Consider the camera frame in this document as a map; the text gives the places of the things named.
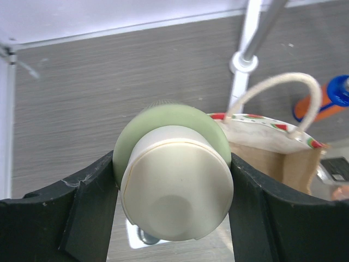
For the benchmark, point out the white bottle grey cap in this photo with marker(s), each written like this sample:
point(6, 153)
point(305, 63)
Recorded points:
point(138, 239)

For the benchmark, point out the cream cap bottle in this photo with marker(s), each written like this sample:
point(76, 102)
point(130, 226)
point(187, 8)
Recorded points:
point(172, 164)

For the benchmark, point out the metal clothes rack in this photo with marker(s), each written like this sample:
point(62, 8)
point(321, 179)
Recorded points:
point(254, 31)

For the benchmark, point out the blue cap orange bottle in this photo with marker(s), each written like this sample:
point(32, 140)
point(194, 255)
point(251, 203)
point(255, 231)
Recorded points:
point(334, 100)

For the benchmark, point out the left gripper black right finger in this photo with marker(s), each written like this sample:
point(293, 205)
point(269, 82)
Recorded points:
point(270, 221)

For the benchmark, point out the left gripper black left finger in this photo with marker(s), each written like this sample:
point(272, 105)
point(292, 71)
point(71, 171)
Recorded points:
point(69, 220)

